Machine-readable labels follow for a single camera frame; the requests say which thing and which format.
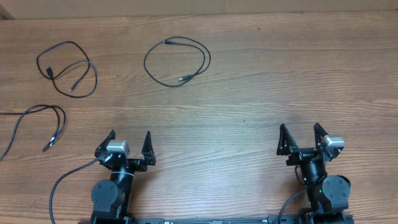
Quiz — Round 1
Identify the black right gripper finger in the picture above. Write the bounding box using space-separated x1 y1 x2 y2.
313 123 328 146
277 123 298 156

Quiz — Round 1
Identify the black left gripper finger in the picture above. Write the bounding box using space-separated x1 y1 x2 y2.
141 131 156 166
95 129 116 157

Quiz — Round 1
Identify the thin black usb cable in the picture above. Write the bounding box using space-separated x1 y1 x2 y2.
143 35 212 88

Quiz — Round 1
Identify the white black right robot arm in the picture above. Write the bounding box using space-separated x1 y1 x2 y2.
276 123 354 223

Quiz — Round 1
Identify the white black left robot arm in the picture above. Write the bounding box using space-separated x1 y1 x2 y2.
90 130 156 224

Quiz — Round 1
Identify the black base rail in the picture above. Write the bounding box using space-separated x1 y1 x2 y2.
78 215 354 224

